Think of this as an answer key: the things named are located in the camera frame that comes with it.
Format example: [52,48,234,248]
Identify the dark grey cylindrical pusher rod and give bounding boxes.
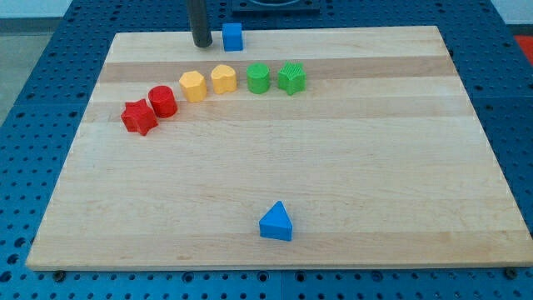
[185,0,212,48]

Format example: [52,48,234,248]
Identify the light wooden board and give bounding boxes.
[26,26,532,271]

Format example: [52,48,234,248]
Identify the green star block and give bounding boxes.
[277,62,306,96]

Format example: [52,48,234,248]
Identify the red star block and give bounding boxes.
[121,98,158,136]

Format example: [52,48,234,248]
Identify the red cylinder block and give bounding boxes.
[148,86,178,118]

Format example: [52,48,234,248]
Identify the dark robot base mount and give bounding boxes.
[230,0,321,14]

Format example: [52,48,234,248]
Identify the blue cube block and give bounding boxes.
[222,22,243,52]

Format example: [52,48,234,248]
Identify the green cylinder block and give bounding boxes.
[247,62,270,94]

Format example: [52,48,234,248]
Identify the yellow heart block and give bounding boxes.
[211,64,237,94]

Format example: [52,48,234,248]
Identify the yellow hexagon block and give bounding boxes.
[179,71,207,103]

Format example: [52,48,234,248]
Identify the blue triangle block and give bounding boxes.
[258,201,293,242]

